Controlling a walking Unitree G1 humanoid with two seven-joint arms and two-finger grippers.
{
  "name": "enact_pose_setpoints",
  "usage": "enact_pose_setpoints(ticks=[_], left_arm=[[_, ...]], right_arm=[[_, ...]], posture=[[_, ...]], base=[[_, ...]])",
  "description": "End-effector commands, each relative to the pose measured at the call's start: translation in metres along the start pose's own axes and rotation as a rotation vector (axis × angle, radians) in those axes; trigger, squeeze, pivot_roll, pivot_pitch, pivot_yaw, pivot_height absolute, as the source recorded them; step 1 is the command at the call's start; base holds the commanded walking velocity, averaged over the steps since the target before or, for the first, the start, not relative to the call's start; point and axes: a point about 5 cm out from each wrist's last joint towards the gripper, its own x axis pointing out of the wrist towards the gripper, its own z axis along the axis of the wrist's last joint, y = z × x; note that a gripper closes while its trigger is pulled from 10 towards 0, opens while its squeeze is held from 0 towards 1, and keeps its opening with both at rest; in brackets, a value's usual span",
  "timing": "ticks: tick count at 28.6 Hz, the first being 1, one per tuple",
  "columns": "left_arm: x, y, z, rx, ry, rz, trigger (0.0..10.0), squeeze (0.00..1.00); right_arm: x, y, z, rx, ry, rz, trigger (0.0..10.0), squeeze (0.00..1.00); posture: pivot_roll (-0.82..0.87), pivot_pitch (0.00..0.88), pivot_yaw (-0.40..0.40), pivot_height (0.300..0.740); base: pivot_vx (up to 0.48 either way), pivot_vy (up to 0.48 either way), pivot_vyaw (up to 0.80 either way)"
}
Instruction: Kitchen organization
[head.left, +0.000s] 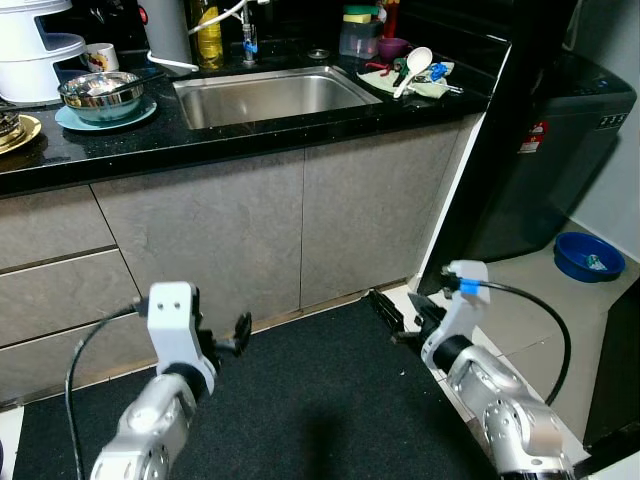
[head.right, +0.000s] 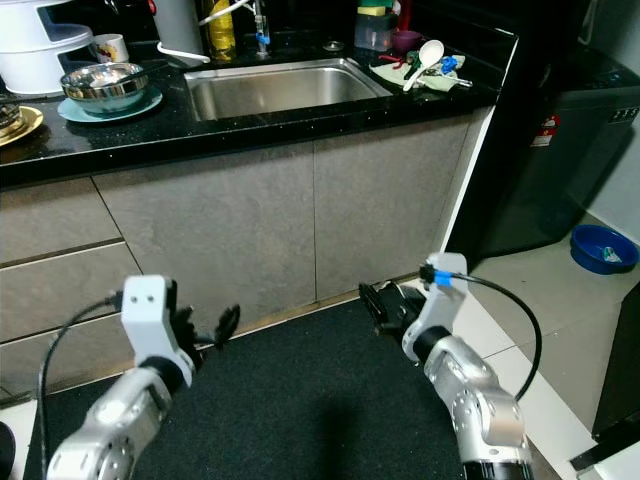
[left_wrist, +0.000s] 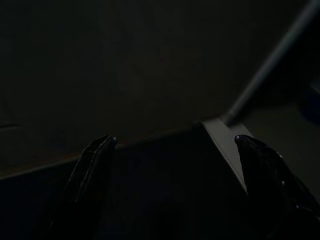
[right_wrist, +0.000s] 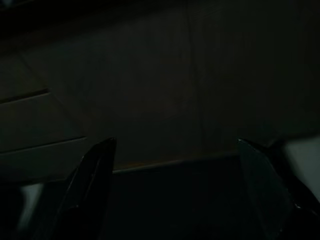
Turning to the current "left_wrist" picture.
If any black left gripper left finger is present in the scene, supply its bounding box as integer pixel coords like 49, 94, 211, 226
42, 134, 118, 240

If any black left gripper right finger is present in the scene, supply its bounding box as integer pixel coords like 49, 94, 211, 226
234, 134, 320, 240

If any grey metal pole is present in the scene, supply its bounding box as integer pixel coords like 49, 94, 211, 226
223, 0, 320, 126

